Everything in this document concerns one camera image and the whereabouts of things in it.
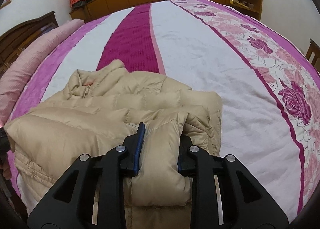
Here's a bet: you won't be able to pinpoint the items on cabinet shelf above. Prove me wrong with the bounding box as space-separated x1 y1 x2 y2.
229 0 254 10

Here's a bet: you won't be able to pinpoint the wooden chair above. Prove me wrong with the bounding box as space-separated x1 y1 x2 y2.
305 39 320 72

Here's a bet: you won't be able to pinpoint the beige puffer jacket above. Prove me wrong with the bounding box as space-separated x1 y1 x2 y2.
4 60 222 228

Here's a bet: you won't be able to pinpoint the pink rolled blanket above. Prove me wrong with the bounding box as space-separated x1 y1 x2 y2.
1 19 84 125

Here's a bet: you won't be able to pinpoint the framed wall picture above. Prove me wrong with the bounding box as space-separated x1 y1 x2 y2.
0 0 11 9

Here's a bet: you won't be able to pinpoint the dark wooden headboard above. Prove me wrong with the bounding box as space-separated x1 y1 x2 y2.
0 11 58 77

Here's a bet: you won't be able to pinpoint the purple floral bed quilt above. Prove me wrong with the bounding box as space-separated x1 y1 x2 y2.
4 0 319 220

